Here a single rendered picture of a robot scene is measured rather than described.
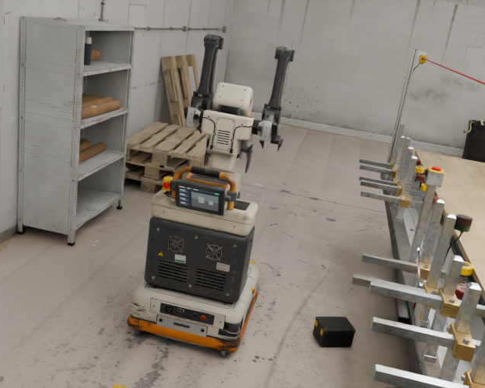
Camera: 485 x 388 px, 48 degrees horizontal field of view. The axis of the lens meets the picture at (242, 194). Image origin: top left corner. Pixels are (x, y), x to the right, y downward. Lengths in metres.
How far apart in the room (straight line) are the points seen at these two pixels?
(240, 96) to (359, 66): 6.79
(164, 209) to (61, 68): 1.42
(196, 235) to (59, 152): 1.47
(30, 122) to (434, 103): 7.30
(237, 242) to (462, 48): 7.56
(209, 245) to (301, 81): 7.18
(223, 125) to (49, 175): 1.53
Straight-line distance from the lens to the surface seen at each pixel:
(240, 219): 2.76
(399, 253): 2.99
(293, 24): 9.79
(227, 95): 3.07
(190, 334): 3.03
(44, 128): 4.00
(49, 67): 3.91
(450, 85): 9.90
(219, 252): 2.85
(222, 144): 3.03
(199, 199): 2.74
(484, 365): 1.56
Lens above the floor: 1.77
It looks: 18 degrees down
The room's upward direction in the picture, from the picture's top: 9 degrees clockwise
